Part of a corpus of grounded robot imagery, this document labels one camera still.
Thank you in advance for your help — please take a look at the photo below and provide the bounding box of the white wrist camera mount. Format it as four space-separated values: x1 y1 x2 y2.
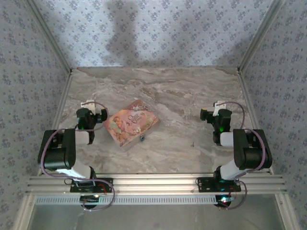
81 99 96 113
214 100 227 116

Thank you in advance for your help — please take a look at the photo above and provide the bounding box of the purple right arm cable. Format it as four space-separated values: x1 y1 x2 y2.
219 101 268 211

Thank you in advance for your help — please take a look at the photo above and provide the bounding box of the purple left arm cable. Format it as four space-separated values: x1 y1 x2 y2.
39 102 116 211

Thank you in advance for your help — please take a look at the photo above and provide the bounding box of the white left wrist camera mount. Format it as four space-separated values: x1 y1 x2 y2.
81 99 96 113

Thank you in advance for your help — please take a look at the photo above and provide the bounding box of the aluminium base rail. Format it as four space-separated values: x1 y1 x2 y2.
26 174 287 195

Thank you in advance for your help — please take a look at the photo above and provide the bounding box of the pink illustrated diary box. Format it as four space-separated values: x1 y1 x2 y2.
103 99 161 152

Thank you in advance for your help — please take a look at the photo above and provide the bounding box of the aluminium frame leg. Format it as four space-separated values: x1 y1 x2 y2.
13 194 37 230
274 194 301 230

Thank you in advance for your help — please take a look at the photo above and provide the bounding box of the aluminium frame post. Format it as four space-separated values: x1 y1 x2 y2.
25 0 73 74
236 0 286 74

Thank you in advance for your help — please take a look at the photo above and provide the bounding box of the aluminium table side rail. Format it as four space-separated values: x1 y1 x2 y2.
37 69 74 177
236 68 275 175

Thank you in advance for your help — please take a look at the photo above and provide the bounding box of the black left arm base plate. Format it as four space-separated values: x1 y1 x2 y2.
70 177 114 194

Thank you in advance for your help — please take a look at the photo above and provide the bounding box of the white slotted cable duct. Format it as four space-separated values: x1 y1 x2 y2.
35 194 219 206

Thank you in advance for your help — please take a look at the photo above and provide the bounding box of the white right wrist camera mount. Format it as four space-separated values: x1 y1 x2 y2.
214 100 227 116

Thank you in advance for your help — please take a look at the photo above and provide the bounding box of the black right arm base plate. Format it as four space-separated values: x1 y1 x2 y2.
197 177 242 193

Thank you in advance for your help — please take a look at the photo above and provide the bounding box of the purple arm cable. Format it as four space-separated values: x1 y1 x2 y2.
39 102 116 211
219 101 268 211

